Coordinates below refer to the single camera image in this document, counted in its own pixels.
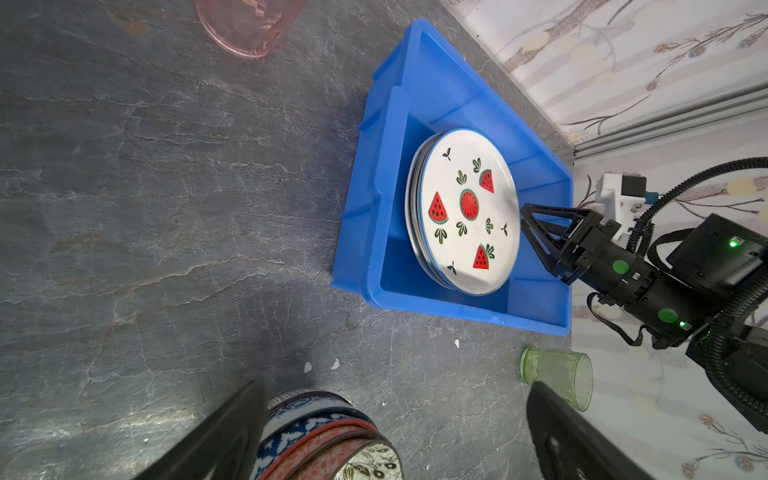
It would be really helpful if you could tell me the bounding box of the pink glass cup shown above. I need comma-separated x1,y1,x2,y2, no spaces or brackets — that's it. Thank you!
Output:
194,0,308,59

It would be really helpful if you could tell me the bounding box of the black white patterned bowl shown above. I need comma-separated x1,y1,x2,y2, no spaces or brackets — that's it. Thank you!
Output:
292,438,405,480

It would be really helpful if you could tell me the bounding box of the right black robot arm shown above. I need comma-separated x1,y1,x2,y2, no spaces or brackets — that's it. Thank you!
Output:
520,157,767,432

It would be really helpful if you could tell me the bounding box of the watermelon pattern plate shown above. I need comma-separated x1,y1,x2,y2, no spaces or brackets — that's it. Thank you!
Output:
412,128,520,296

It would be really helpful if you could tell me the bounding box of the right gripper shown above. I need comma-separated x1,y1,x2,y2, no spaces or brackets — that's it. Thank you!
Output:
520,203,720,348

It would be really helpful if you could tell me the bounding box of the blue plastic bin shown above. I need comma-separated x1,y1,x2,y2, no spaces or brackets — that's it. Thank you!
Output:
332,19,574,336

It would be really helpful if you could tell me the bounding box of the blue zigzag pattern bowl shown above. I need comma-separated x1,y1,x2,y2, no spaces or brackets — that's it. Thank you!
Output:
250,406,378,479

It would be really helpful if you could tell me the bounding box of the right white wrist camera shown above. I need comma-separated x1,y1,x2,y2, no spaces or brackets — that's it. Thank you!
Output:
595,173,659,243

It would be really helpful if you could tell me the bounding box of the red rimmed bowl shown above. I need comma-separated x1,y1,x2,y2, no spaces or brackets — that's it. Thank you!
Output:
256,419,384,479

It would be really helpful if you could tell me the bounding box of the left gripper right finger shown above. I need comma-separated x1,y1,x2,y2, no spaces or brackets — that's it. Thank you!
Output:
526,382,651,480

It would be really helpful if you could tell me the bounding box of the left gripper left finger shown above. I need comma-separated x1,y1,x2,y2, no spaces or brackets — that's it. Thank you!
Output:
138,381,267,479

